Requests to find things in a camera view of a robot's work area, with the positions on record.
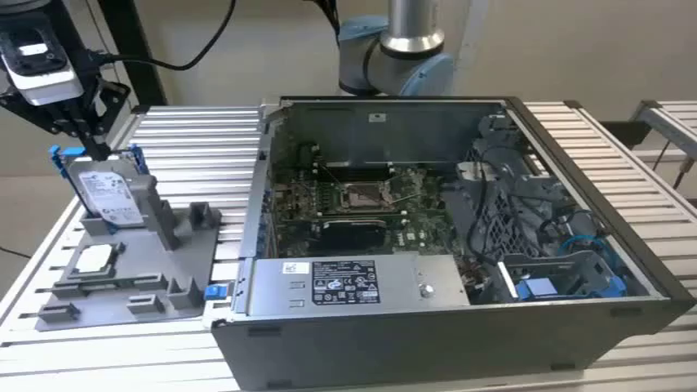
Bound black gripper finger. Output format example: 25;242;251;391
90;80;134;162
0;94;101;159

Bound hard disk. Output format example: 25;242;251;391
47;142;152;228

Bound grey disk bay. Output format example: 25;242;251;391
492;249;628;305

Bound silver CPU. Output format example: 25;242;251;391
75;244;119;274

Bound grey parts rack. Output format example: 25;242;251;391
34;175;224;332

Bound green RAM stick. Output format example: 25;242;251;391
54;277;164;292

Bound CPU socket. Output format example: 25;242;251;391
340;181;396;213

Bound RAM slot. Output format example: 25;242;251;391
319;208;408;217

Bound black graphics card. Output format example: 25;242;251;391
319;220;391;256

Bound metal socket cover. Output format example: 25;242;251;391
380;173;427;210

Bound silver power supply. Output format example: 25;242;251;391
244;252;474;319

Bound green motherboard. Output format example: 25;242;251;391
270;163;460;259

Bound black PC case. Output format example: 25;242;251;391
210;94;697;385

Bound grey perforated drive cage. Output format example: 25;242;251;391
442;136;574;265

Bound blue carrier in bay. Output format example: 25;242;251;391
515;278;560;302

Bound metal slat side table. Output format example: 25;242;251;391
631;100;697;164

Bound black stand post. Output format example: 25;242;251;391
101;0;170;108

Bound black camera cable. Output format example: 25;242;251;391
87;0;239;71

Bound thin wire locking lever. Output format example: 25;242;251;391
324;164;351;186

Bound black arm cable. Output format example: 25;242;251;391
314;0;343;29

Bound red yellow power wires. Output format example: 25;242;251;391
460;263;495;292

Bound light blue wire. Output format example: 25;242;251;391
560;231;612;270

